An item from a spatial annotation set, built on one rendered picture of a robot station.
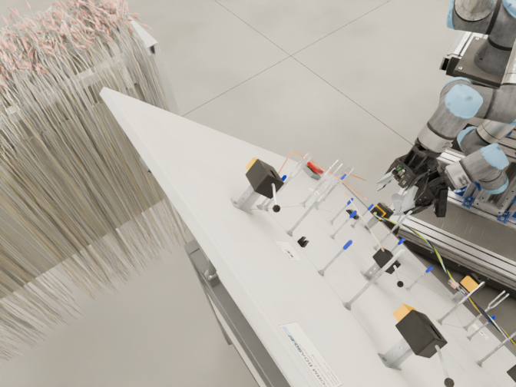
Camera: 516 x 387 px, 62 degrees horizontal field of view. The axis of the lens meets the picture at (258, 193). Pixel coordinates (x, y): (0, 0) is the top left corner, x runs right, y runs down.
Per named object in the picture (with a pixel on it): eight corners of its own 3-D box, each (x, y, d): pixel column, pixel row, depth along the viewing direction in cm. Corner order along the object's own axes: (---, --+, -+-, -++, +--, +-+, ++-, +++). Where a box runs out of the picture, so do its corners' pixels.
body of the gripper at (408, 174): (382, 174, 113) (408, 138, 105) (399, 167, 118) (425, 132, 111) (405, 193, 110) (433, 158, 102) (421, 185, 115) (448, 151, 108)
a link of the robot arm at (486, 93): (481, 110, 113) (481, 127, 104) (437, 100, 116) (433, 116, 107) (493, 81, 108) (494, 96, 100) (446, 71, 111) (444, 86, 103)
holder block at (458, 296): (464, 305, 134) (489, 283, 131) (456, 308, 125) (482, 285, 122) (453, 293, 137) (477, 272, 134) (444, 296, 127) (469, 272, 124)
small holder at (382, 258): (379, 299, 89) (404, 276, 86) (357, 268, 95) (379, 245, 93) (391, 304, 91) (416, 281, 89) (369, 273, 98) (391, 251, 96)
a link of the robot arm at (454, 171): (466, 173, 131) (474, 189, 124) (451, 180, 133) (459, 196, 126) (455, 156, 128) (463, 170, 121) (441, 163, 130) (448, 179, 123)
